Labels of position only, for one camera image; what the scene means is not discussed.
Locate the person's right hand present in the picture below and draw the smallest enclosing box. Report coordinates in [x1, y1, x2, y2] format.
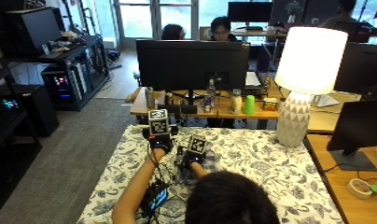
[176, 145, 208, 171]

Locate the person's left hand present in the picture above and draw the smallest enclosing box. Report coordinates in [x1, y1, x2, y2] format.
[141, 124, 179, 154]

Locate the white marker cube, right glove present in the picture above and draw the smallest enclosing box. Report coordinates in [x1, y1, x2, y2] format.
[186, 134, 208, 156]

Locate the white marker cube, glove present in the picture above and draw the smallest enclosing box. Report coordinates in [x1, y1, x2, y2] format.
[147, 108, 171, 137]
[186, 134, 208, 156]

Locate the white marker cube, left glove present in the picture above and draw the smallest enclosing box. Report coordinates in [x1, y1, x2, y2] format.
[147, 108, 171, 137]

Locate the black flat box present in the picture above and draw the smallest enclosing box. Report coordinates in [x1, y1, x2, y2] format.
[156, 104, 198, 115]

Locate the small dark bottle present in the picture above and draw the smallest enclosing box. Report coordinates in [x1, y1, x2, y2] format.
[163, 91, 175, 106]

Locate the black device with blue screen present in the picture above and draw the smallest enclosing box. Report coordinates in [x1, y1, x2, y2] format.
[141, 180, 171, 216]

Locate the blue floral white tablecloth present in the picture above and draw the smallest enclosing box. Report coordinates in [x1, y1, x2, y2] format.
[75, 124, 345, 224]

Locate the clear plastic bottle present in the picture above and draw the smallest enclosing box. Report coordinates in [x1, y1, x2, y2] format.
[202, 78, 216, 113]

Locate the white bottle with grey cap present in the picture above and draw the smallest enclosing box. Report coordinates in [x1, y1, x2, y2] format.
[228, 88, 243, 116]

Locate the green plastic cup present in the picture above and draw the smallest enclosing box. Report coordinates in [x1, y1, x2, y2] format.
[242, 94, 256, 116]

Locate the small yellow box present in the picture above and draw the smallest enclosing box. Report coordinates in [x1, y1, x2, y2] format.
[262, 97, 279, 112]

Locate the large black computer monitor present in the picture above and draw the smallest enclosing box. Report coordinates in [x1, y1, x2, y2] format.
[135, 39, 252, 105]

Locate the computer tower with coloured lights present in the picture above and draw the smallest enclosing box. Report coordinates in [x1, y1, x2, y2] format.
[41, 63, 89, 108]

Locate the white keyboard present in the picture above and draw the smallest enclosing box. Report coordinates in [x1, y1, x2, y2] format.
[244, 71, 263, 89]

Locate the black cabinet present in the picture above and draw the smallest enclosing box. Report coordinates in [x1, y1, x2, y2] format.
[0, 83, 61, 138]

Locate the black shelf rack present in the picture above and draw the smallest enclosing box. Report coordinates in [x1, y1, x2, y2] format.
[0, 35, 111, 112]

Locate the white paper sheet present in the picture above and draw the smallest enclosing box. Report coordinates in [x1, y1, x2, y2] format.
[311, 93, 341, 108]

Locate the roll of beige tape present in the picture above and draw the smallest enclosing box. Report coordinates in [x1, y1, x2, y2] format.
[347, 177, 373, 200]

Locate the white table lamp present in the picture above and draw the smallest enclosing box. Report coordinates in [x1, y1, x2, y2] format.
[273, 26, 349, 148]

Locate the black monitor with square stand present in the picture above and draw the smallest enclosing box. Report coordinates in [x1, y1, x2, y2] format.
[325, 98, 377, 173]

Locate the wooden side desk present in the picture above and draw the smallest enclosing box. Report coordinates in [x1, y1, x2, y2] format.
[304, 133, 377, 224]

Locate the black background monitor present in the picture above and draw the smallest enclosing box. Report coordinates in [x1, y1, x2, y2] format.
[227, 1, 273, 23]

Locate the large black box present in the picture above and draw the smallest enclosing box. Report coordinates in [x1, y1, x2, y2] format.
[1, 7, 66, 58]

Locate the black monitor behind lamp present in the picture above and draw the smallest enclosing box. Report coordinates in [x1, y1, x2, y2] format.
[332, 41, 377, 101]

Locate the black glove cable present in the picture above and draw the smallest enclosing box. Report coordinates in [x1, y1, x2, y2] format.
[146, 146, 179, 200]

